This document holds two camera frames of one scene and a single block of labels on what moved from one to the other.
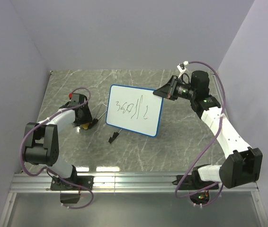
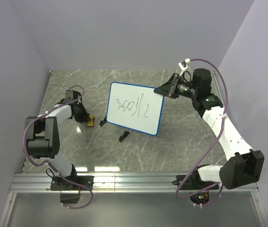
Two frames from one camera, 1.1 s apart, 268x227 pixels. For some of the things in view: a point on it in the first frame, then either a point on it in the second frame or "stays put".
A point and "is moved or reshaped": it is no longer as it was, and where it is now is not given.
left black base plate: x=87 y=182 stays put
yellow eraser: x=85 y=126 is moved or reshaped
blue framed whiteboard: x=135 y=109 stays put
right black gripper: x=168 y=90 stays put
